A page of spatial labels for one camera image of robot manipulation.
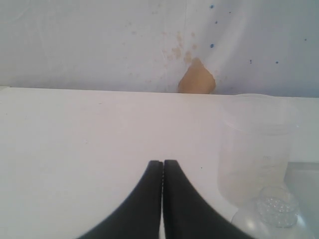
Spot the clear glass jar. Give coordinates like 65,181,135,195
231,186,315,239

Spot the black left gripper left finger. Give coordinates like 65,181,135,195
80,161,163,239

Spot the frosted plastic container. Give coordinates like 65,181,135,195
217,94,299,207

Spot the white plastic tray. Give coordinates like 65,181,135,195
285,162,319,238

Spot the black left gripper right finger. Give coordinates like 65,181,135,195
163,160,251,239

